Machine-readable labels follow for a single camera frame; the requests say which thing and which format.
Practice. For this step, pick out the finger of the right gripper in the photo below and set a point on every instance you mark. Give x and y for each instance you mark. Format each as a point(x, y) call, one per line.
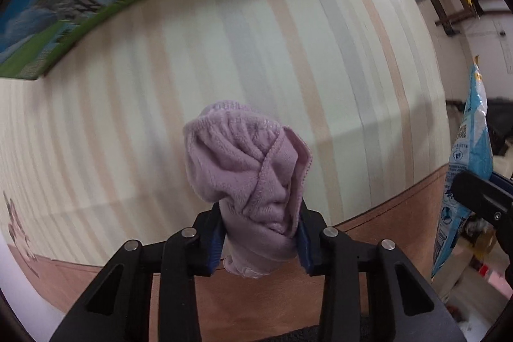
point(490, 199)

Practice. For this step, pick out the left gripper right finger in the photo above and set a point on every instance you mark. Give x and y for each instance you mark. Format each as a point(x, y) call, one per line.
point(371, 292)

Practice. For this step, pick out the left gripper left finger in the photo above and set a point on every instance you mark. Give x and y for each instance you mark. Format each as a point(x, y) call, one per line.
point(116, 304)

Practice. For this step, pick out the purple fleece cloth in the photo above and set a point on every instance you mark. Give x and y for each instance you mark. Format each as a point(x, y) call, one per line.
point(254, 168)

